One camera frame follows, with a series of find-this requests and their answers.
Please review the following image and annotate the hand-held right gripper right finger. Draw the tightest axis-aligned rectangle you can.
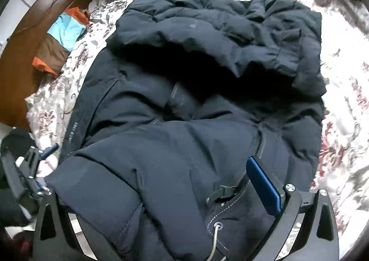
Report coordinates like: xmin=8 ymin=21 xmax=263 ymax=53
xmin=246 ymin=156 xmax=341 ymax=261

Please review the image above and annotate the floral bed sheet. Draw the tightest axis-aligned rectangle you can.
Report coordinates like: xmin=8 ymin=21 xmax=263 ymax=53
xmin=24 ymin=0 xmax=369 ymax=251

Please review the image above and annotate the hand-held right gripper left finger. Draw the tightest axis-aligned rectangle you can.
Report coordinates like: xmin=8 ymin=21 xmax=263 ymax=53
xmin=32 ymin=191 xmax=123 ymax=261

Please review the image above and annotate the black padded jacket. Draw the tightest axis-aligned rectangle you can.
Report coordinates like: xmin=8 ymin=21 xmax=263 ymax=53
xmin=45 ymin=0 xmax=327 ymax=261

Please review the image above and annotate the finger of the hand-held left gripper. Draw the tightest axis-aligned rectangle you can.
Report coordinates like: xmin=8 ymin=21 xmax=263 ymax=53
xmin=22 ymin=174 xmax=54 ymax=197
xmin=25 ymin=143 xmax=60 ymax=170

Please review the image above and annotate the black bag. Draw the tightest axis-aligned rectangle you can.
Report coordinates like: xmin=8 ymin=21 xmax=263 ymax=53
xmin=0 ymin=128 xmax=36 ymax=152

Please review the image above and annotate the wooden headboard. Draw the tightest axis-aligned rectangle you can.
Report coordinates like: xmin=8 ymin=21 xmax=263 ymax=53
xmin=0 ymin=0 xmax=116 ymax=129

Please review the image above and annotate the orange brown blue pillow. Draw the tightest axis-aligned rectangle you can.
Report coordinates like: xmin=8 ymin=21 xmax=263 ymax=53
xmin=32 ymin=7 xmax=90 ymax=78

